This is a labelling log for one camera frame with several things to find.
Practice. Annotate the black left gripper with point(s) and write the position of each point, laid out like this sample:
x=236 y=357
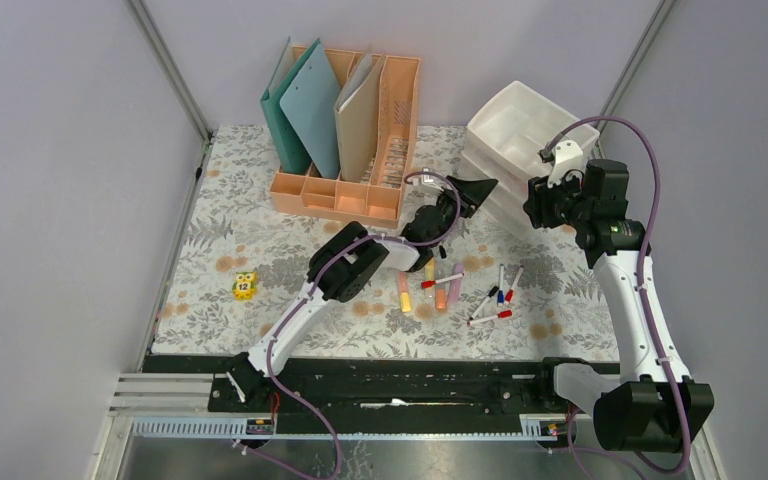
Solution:
x=473 y=193

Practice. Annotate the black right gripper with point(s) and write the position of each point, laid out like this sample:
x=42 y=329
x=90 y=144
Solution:
x=539 y=197

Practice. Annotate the white plastic drawer unit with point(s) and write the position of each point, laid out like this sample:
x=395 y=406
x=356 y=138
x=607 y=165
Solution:
x=503 y=141

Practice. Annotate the tan kraft folder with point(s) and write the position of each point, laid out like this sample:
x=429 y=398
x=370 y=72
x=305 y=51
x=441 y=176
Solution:
x=356 y=115

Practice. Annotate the light blue folder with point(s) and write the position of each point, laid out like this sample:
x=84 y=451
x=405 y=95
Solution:
x=317 y=127

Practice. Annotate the green folder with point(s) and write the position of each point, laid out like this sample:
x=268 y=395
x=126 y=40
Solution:
x=281 y=119

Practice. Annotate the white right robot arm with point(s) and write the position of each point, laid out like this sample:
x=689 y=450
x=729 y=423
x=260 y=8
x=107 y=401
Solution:
x=654 y=405

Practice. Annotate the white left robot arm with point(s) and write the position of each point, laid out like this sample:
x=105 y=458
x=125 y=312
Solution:
x=342 y=267

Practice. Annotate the black cap marker right group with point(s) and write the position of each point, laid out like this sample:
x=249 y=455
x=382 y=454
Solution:
x=478 y=309

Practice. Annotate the red cap marker upper right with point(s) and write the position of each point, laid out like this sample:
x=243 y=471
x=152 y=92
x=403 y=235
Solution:
x=513 y=287

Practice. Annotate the floral table cloth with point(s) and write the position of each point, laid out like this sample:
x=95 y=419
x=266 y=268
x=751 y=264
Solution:
x=558 y=308

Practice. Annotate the orange plastic file organizer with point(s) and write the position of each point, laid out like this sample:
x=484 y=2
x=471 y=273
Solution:
x=376 y=200

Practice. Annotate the blue cap marker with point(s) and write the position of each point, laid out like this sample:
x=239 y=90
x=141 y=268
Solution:
x=500 y=285

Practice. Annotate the red cap marker on highlighters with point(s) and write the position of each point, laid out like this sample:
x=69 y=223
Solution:
x=440 y=281

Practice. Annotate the red cap marker lowest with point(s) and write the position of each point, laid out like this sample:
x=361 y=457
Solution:
x=497 y=316

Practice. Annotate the yellow owl eraser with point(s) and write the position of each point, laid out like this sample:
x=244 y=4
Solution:
x=244 y=286

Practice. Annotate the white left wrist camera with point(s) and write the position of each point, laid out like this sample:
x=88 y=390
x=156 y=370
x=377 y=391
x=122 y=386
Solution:
x=428 y=182

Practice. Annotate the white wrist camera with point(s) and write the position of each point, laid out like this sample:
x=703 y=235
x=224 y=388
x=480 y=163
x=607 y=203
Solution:
x=566 y=156
x=428 y=182

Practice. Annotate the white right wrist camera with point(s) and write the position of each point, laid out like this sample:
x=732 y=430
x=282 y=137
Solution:
x=566 y=156

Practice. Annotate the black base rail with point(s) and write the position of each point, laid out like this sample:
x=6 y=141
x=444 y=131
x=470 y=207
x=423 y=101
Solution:
x=378 y=396

